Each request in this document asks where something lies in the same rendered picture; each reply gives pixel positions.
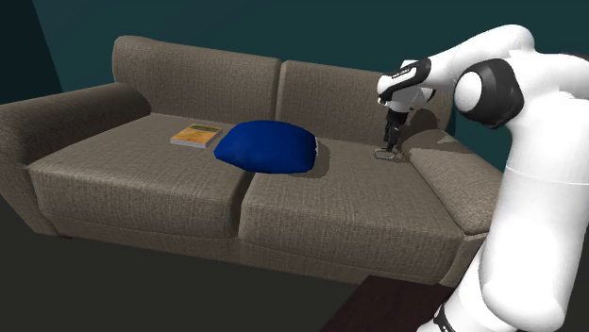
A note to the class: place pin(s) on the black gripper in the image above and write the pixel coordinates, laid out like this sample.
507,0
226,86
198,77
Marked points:
396,118

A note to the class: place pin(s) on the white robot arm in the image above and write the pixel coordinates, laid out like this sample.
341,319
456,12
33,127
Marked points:
529,193

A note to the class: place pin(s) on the grey flat remote control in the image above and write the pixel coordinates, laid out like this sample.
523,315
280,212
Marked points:
385,155

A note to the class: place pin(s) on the blue pillow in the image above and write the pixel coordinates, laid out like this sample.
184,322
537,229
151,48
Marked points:
267,147

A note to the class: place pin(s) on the orange book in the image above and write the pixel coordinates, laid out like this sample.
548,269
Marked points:
195,134

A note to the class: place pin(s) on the grey-brown fabric sofa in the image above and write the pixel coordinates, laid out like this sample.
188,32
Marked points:
138,184

